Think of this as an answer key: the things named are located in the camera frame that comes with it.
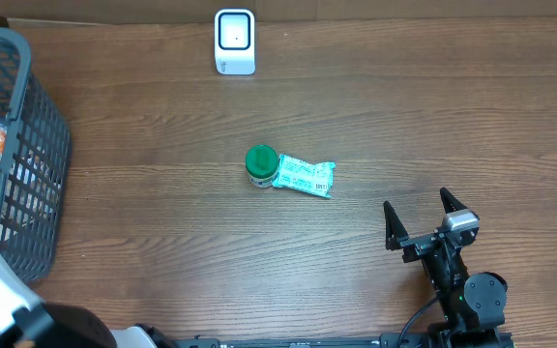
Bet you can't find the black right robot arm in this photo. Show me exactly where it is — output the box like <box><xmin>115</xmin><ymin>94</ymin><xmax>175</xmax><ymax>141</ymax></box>
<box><xmin>379</xmin><ymin>188</ymin><xmax>514</xmax><ymax>348</ymax></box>

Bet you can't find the mint green wipes packet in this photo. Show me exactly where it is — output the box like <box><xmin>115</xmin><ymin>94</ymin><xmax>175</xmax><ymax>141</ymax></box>
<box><xmin>272</xmin><ymin>154</ymin><xmax>336</xmax><ymax>199</ymax></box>

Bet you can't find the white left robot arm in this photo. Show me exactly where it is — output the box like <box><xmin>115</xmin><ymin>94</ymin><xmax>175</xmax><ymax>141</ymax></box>
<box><xmin>0</xmin><ymin>255</ymin><xmax>175</xmax><ymax>348</ymax></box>

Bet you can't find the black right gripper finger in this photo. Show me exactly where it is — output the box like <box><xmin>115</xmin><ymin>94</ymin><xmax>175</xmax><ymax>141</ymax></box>
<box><xmin>383</xmin><ymin>201</ymin><xmax>409</xmax><ymax>250</ymax></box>
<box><xmin>440</xmin><ymin>187</ymin><xmax>467</xmax><ymax>214</ymax></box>

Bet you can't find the dark grey mesh basket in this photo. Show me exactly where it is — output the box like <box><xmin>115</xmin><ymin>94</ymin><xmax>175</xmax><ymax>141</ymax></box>
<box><xmin>0</xmin><ymin>28</ymin><xmax>72</xmax><ymax>283</ymax></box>

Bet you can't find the green lidded jar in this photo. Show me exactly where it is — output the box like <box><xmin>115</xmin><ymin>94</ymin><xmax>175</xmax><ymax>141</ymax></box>
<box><xmin>245</xmin><ymin>144</ymin><xmax>279</xmax><ymax>188</ymax></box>

